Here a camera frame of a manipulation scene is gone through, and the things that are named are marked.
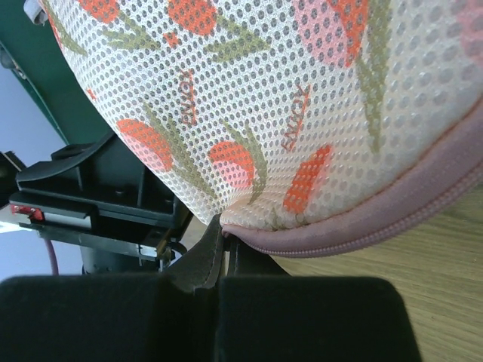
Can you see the taupe bra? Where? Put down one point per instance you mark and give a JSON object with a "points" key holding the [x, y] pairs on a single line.
{"points": [[35, 11]]}

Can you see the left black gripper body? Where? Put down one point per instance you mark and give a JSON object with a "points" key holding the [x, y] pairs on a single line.
{"points": [[102, 198]]}

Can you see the green compartment tray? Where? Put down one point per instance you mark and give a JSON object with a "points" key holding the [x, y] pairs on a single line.
{"points": [[31, 52]]}

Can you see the pink floral laundry bag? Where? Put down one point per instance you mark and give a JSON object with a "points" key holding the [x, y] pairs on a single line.
{"points": [[309, 128]]}

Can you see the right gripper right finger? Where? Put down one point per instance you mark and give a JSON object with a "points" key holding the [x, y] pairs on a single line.
{"points": [[266, 314]]}

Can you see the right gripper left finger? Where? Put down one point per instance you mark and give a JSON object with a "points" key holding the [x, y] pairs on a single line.
{"points": [[154, 316]]}

